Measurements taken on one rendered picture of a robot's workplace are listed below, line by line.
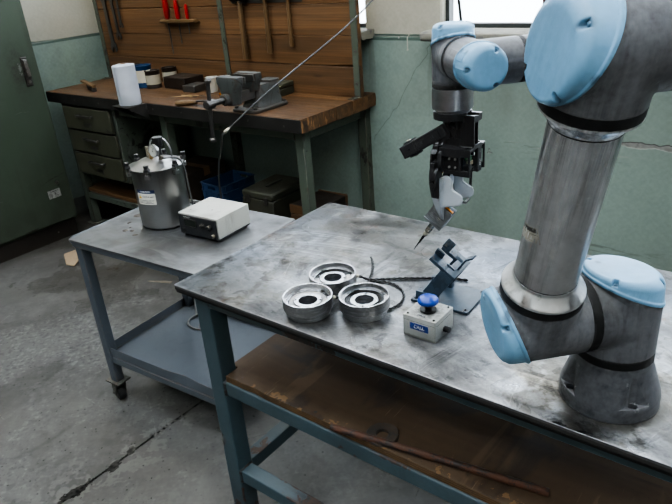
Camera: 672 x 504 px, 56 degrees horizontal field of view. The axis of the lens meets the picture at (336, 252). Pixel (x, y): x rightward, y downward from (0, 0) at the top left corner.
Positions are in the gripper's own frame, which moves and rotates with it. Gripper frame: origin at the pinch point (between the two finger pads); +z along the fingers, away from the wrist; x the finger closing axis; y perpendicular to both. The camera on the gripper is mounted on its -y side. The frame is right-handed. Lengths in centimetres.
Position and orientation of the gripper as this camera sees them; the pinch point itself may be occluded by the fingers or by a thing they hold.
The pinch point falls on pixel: (442, 209)
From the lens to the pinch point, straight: 128.2
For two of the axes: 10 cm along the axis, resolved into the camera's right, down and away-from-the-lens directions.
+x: 5.6, -3.9, 7.3
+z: 0.8, 9.0, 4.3
